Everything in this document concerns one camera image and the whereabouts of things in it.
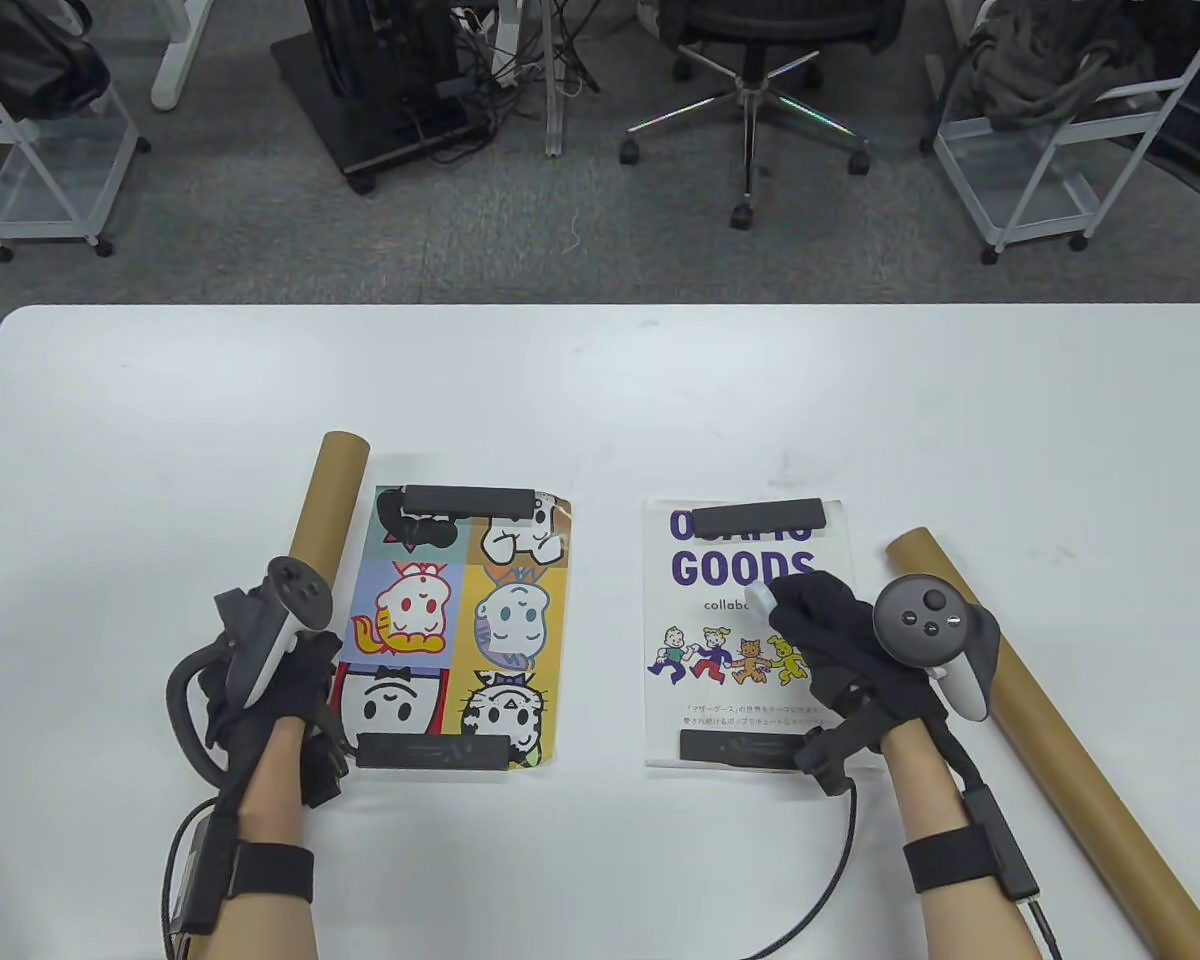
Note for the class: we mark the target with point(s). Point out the person's right hand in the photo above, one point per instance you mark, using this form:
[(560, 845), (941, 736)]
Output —
[(820, 620)]

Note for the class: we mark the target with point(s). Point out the person's left hand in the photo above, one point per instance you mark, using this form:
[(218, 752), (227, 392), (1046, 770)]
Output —
[(295, 700)]

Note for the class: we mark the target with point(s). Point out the black bar weight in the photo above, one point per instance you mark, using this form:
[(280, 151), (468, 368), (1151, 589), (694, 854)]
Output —
[(760, 515), (470, 502), (430, 750), (740, 748)]

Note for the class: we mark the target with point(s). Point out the white poster purple lettering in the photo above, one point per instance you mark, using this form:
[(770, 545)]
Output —
[(670, 720)]

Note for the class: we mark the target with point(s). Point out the brown cardboard mailing tube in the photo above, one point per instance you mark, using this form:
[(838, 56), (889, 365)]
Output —
[(325, 510), (1060, 760)]

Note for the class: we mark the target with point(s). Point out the colourful cartoon animal poster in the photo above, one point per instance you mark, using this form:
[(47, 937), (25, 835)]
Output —
[(520, 620)]

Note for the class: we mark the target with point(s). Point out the black shoulder bag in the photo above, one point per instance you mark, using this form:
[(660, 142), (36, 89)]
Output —
[(30, 60)]

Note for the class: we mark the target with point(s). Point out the person's right forearm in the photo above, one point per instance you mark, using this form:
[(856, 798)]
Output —
[(930, 790)]

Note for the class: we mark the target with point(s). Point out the person's left forearm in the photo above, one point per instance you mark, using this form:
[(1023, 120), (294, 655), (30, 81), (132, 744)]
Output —
[(275, 790)]

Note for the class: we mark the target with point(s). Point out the grey white hand controller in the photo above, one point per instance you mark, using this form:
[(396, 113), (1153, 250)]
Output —
[(920, 620), (295, 590)]

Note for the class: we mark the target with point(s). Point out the black wrist sensor box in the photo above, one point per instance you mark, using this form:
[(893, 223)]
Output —
[(1005, 850), (205, 880)]

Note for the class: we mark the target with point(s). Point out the white wheeled cart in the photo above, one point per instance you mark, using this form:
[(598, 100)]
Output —
[(1020, 190), (50, 190)]

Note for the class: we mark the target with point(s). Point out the black wheeled platform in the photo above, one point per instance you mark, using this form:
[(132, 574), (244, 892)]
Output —
[(360, 130)]

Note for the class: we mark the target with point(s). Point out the grey crumpled cloth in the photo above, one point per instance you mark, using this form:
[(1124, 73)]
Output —
[(1040, 60)]

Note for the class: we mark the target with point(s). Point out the black office chair chrome base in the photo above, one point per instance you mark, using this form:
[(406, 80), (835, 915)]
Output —
[(760, 20)]

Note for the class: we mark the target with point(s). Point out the white desk leg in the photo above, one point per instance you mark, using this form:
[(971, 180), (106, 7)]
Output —
[(182, 60)]

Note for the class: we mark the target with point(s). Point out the black computer tower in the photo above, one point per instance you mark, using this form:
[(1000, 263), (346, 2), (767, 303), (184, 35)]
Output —
[(380, 50)]

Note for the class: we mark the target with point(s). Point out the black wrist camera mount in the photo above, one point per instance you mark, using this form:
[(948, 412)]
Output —
[(325, 775), (835, 750)]

